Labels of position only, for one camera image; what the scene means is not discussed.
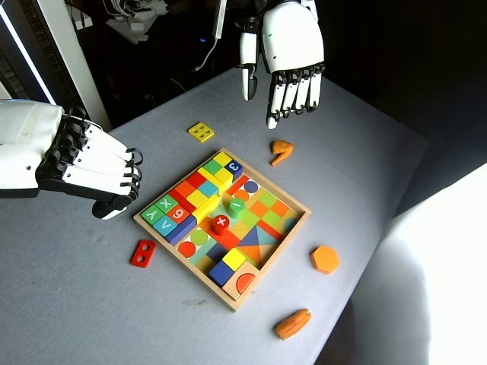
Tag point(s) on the red two-hole block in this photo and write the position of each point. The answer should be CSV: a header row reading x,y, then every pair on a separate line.
x,y
143,253

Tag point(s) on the yellow four-hole block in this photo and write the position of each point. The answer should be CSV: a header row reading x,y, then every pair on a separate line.
x,y
201,132

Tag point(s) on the wooden block tray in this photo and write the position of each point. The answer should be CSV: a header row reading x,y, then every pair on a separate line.
x,y
293,228

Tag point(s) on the orange hexagon block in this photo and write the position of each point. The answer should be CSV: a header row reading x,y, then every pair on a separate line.
x,y
325,259

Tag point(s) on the white light strip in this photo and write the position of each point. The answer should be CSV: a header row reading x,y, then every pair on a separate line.
x,y
26,53

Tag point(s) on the grey table cloth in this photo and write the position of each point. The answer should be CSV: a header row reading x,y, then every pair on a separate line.
x,y
76,304

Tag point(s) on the white plastic parts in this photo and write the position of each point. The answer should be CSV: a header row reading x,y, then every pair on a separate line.
x,y
129,21

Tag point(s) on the white power strip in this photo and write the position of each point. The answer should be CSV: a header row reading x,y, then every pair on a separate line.
x,y
220,19

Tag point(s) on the orange toy carrot piece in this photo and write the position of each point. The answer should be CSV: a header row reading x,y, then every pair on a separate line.
x,y
281,149

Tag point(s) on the white frame post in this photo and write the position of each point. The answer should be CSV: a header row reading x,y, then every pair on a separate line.
x,y
72,57

